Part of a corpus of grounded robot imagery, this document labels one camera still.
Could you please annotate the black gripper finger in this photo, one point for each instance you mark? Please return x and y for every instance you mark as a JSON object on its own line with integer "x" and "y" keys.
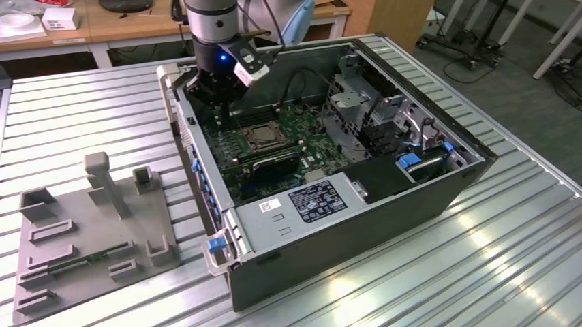
{"x": 226, "y": 117}

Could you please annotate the silver CPU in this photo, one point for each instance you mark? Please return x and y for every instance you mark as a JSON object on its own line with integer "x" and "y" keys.
{"x": 266, "y": 134}

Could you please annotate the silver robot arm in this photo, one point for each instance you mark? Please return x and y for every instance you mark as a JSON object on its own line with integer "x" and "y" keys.
{"x": 211, "y": 24}

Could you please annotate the CPU socket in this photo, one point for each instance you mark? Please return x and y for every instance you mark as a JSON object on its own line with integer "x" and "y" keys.
{"x": 253, "y": 147}

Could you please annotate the blue slot clip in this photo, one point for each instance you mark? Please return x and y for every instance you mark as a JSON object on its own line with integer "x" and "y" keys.
{"x": 194, "y": 165}

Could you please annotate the silver coin battery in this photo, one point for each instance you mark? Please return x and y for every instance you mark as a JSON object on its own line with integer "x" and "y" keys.
{"x": 298, "y": 109}

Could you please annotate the green motherboard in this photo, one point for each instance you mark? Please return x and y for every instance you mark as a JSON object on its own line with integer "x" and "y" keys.
{"x": 318, "y": 143}

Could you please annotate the wooden desk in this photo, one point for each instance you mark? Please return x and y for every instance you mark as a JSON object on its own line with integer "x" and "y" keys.
{"x": 136, "y": 27}

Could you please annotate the metal drive cage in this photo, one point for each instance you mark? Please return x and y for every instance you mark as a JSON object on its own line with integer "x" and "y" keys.
{"x": 350, "y": 98}

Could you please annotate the black round object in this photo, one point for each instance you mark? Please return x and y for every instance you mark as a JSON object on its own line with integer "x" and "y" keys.
{"x": 124, "y": 4}

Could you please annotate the gray power supply unit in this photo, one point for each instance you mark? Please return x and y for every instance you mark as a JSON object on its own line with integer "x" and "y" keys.
{"x": 273, "y": 231}

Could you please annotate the black drive bay shroud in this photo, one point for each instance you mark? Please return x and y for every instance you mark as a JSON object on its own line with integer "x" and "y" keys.
{"x": 373, "y": 180}

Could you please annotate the blue case latch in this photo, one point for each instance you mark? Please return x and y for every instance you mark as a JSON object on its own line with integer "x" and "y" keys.
{"x": 215, "y": 244}

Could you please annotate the white cardboard box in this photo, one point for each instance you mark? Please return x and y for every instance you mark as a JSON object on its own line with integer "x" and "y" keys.
{"x": 62, "y": 17}

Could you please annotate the red packet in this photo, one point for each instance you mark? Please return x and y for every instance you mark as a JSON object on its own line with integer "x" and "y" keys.
{"x": 55, "y": 2}

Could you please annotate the wooden cabinet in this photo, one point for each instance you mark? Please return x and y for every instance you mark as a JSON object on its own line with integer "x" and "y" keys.
{"x": 395, "y": 20}

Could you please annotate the gray parts rack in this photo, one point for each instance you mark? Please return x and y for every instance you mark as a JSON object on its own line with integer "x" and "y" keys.
{"x": 91, "y": 231}

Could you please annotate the white plastic bowl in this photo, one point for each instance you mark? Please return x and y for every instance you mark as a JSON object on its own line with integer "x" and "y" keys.
{"x": 18, "y": 24}

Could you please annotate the black PC case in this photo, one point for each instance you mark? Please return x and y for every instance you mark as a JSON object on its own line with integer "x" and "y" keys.
{"x": 341, "y": 259}

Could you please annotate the small blue clip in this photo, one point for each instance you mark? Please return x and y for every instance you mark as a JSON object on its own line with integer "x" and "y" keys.
{"x": 447, "y": 147}

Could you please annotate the green RAM stick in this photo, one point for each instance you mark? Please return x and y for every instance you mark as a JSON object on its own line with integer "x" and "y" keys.
{"x": 78, "y": 264}

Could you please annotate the black wheeled stand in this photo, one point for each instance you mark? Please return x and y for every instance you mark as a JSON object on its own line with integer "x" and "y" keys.
{"x": 480, "y": 47}

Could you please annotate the white table leg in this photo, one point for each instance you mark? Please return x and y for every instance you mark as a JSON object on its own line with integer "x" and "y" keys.
{"x": 545, "y": 66}

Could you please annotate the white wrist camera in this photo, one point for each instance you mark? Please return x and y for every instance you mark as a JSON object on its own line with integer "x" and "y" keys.
{"x": 250, "y": 69}

